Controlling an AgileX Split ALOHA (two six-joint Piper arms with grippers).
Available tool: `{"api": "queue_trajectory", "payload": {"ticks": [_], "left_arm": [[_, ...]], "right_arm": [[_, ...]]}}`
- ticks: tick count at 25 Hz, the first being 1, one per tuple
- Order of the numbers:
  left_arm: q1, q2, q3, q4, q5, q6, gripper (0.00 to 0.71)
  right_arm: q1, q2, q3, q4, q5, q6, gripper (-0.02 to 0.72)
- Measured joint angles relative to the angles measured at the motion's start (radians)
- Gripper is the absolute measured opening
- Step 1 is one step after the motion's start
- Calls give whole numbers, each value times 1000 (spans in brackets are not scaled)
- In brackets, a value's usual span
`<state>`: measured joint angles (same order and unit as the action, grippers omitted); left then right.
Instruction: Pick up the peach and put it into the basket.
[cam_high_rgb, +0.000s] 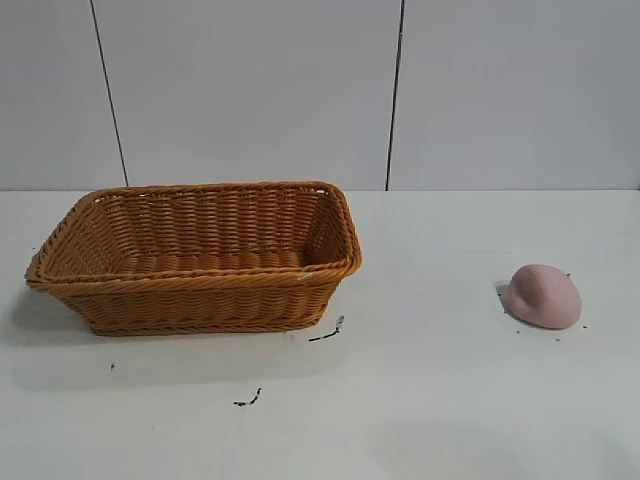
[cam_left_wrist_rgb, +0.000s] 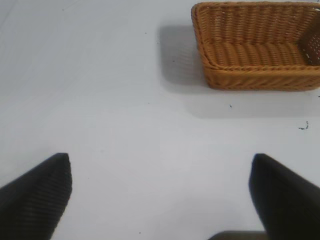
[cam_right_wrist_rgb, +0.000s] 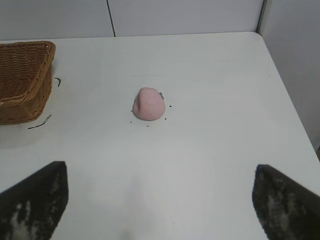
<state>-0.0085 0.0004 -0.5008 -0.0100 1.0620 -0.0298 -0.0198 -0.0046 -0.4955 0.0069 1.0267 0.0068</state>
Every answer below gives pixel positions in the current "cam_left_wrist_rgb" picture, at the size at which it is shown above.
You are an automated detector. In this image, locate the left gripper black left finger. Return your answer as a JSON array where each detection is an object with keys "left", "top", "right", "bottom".
[{"left": 0, "top": 152, "right": 73, "bottom": 240}]

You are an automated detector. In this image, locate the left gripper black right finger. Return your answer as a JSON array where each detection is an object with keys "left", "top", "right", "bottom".
[{"left": 248, "top": 153, "right": 320, "bottom": 240}]

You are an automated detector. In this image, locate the brown woven wicker basket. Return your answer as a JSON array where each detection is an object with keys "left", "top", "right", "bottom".
[{"left": 191, "top": 1, "right": 320, "bottom": 91}]

